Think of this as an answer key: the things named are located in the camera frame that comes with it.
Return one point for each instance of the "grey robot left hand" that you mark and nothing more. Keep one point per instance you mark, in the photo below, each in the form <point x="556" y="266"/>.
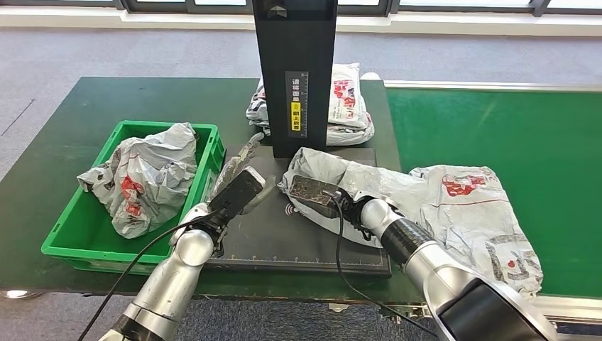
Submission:
<point x="235" y="164"/>

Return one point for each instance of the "grey red-print parcel bag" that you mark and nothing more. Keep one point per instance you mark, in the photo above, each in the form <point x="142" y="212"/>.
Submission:
<point x="146" y="164"/>

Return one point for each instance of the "grey parcel bag faded print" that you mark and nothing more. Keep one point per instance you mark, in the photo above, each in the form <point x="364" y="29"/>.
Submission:
<point x="357" y="174"/>

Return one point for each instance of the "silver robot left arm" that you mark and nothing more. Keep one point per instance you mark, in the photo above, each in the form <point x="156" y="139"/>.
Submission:
<point x="169" y="282"/>

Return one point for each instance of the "white parcel bag black stripes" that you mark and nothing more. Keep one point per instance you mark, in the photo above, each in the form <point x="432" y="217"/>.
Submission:
<point x="258" y="108"/>

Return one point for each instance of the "black inbound scanner machine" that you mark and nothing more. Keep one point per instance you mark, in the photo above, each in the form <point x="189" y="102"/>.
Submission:
<point x="294" y="47"/>

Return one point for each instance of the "white parcel bag red pictures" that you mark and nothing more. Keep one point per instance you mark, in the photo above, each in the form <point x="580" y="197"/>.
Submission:
<point x="347" y="94"/>

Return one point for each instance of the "white conveyor end cap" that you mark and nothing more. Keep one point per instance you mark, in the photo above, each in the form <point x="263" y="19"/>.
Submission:
<point x="369" y="76"/>

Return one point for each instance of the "grey parcel bag red logo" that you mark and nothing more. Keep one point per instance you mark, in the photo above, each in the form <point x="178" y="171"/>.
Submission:
<point x="470" y="221"/>

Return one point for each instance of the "green conveyor belt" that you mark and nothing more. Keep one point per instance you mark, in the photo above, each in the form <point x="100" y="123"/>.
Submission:
<point x="541" y="131"/>

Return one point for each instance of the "black yellow ruler sticker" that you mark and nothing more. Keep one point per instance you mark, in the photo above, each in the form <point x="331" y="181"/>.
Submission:
<point x="296" y="108"/>

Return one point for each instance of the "dark green table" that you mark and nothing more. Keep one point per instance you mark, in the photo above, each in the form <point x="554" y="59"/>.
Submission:
<point x="56" y="141"/>

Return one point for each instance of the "green plastic crate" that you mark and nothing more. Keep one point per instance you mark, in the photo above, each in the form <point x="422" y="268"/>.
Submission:
<point x="70" y="244"/>

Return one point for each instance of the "white window sill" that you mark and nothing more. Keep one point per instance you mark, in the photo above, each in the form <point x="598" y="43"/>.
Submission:
<point x="94" y="18"/>

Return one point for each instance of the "dark window frame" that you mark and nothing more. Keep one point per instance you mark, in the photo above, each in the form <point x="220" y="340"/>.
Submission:
<point x="155" y="7"/>

